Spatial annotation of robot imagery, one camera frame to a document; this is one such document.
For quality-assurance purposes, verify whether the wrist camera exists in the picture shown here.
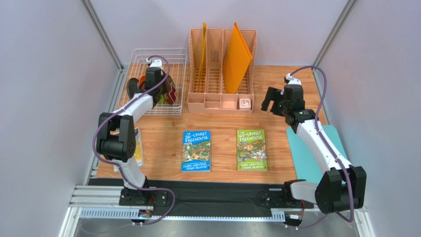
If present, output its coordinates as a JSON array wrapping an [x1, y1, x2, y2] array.
[[284, 73, 301, 85], [146, 59, 164, 70]]

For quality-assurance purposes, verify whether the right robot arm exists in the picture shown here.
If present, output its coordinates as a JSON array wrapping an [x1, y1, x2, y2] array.
[[261, 84, 367, 221]]

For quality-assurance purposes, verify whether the aluminium frame rail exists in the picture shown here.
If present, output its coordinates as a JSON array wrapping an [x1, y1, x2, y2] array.
[[69, 185, 367, 223]]

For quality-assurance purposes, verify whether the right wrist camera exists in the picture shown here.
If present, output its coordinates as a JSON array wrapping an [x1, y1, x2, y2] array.
[[284, 73, 301, 85]]

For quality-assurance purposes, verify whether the black plate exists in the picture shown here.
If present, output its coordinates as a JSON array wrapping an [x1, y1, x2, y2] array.
[[126, 78, 139, 99]]

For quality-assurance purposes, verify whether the pink plastic file organizer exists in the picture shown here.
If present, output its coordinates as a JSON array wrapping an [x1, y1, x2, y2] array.
[[187, 28, 254, 115]]

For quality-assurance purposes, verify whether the thin orange folder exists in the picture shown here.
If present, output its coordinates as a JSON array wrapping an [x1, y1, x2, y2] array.
[[198, 22, 207, 92]]

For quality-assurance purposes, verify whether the red floral plate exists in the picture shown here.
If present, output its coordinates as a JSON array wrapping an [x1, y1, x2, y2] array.
[[164, 76, 176, 105]]

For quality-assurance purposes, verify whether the blue treehouse book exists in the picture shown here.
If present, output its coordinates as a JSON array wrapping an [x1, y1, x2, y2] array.
[[180, 130, 211, 172]]

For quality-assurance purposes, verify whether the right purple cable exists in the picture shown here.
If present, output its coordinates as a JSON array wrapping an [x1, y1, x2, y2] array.
[[284, 65, 355, 230]]

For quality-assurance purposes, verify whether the black base mat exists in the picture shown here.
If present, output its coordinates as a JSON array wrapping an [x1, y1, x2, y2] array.
[[88, 178, 303, 217]]

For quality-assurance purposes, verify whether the lime green plate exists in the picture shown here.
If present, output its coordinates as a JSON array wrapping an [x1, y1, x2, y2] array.
[[158, 95, 166, 104]]

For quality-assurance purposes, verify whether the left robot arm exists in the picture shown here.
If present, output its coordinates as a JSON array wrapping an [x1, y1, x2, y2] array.
[[93, 67, 168, 206]]

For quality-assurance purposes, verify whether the teal cutting board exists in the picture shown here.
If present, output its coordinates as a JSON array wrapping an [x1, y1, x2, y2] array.
[[287, 125, 347, 184]]

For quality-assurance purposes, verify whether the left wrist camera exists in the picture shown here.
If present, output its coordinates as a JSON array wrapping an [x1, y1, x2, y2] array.
[[146, 59, 164, 70]]

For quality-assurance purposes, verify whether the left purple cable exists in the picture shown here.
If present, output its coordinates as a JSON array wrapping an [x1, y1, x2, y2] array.
[[92, 55, 176, 227]]

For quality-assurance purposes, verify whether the purple cable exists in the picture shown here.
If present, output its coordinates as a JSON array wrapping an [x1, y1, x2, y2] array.
[[92, 55, 176, 227], [284, 65, 355, 230]]

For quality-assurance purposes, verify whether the yellow book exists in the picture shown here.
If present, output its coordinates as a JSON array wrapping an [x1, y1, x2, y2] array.
[[131, 127, 144, 167]]

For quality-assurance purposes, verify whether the green treehouse book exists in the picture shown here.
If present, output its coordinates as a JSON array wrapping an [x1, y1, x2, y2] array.
[[236, 129, 268, 172]]

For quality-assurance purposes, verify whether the white power adapter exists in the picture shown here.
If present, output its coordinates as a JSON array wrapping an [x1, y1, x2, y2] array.
[[238, 98, 252, 110]]

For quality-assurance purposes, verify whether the large orange folder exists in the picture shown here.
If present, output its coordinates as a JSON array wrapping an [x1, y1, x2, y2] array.
[[222, 22, 253, 94]]

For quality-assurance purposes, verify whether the white wire dish rack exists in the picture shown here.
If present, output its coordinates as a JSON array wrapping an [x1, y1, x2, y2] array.
[[117, 48, 188, 116]]

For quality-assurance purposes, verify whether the orange plate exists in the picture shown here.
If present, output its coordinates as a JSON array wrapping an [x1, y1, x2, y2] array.
[[138, 76, 146, 89]]

